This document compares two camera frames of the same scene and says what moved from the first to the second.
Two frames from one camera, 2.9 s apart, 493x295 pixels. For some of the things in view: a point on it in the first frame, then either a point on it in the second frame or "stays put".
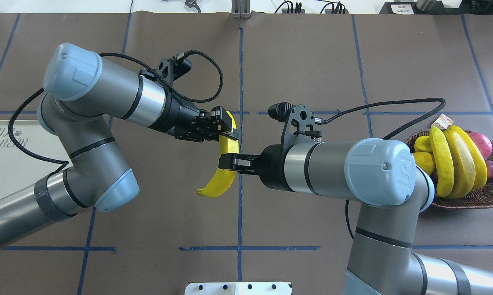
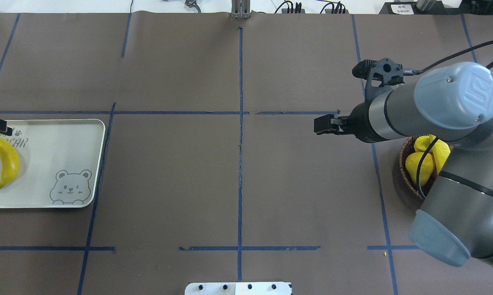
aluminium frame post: x=240 y=9 stays put
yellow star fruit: x=424 y=160 stays put
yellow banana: x=443 y=164 stays put
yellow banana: x=225 y=178 -> x=8 y=155
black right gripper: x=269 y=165 -> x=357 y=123
